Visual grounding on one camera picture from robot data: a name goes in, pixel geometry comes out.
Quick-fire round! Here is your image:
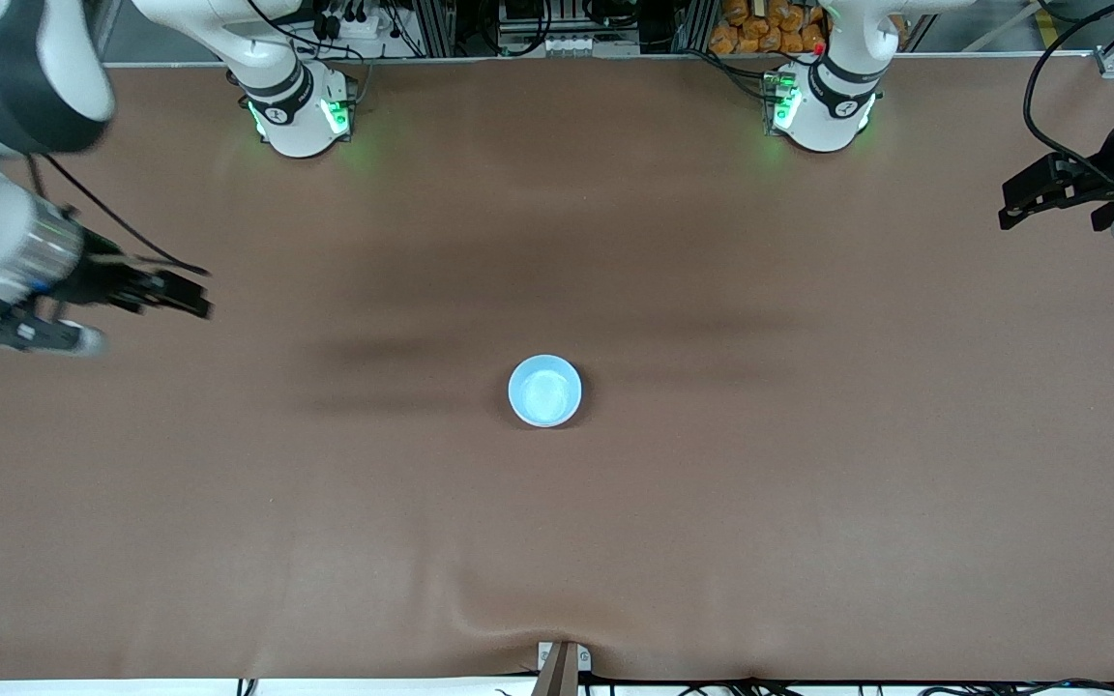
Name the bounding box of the blue bowl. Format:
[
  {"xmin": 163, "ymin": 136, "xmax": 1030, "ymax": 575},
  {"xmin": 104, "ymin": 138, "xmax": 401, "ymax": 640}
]
[{"xmin": 508, "ymin": 354, "xmax": 584, "ymax": 428}]

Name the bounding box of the power strip with black plugs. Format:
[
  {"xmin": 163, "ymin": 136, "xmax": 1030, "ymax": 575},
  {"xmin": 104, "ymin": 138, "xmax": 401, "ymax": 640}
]
[{"xmin": 310, "ymin": 0, "xmax": 399, "ymax": 42}]

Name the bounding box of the bag of orange snacks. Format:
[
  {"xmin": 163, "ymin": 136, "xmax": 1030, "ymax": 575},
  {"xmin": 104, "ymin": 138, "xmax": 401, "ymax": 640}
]
[{"xmin": 709, "ymin": 0, "xmax": 830, "ymax": 56}]

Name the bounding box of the brown table cover sheet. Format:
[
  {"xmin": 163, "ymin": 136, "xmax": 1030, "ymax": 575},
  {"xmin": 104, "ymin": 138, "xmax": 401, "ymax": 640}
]
[{"xmin": 0, "ymin": 56, "xmax": 1114, "ymax": 683}]

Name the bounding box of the white terminal block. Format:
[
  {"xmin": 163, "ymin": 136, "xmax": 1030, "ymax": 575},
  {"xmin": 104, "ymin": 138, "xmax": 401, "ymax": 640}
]
[{"xmin": 539, "ymin": 34, "xmax": 609, "ymax": 57}]

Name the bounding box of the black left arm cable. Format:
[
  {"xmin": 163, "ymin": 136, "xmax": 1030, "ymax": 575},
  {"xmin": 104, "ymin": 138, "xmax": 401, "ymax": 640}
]
[{"xmin": 1021, "ymin": 0, "xmax": 1114, "ymax": 187}]

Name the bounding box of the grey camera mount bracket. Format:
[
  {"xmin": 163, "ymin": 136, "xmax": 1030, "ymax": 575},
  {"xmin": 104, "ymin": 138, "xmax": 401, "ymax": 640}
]
[{"xmin": 530, "ymin": 640, "xmax": 594, "ymax": 696}]

